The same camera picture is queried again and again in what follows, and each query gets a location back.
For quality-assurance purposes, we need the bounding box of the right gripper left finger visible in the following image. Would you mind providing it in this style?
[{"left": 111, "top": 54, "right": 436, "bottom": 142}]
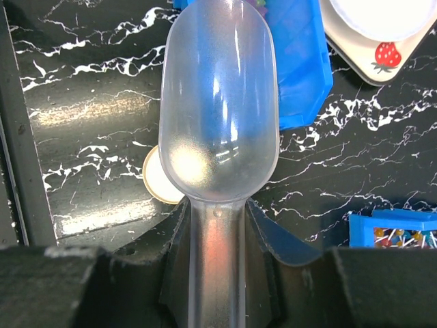
[{"left": 1, "top": 200, "right": 190, "bottom": 327}]

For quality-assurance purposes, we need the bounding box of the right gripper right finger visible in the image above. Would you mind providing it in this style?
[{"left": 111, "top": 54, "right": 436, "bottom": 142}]
[{"left": 245, "top": 200, "right": 436, "bottom": 327}]

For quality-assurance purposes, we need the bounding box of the clear plastic scoop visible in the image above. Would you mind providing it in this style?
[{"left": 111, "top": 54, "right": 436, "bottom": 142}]
[{"left": 158, "top": 1, "right": 279, "bottom": 327}]

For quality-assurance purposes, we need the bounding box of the blue bin of star candies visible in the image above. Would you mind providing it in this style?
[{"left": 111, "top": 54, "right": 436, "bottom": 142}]
[{"left": 161, "top": 1, "right": 333, "bottom": 138}]

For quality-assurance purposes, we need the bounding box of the blue bin of wrapped candies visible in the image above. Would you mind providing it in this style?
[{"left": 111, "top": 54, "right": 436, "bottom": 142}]
[{"left": 349, "top": 209, "right": 436, "bottom": 249}]

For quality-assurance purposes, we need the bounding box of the white round jar lid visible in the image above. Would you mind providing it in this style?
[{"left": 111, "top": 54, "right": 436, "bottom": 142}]
[{"left": 142, "top": 146, "right": 184, "bottom": 204}]

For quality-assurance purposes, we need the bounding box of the strawberry pattern tray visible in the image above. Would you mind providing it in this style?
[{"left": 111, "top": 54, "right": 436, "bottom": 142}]
[{"left": 320, "top": 1, "right": 436, "bottom": 86}]

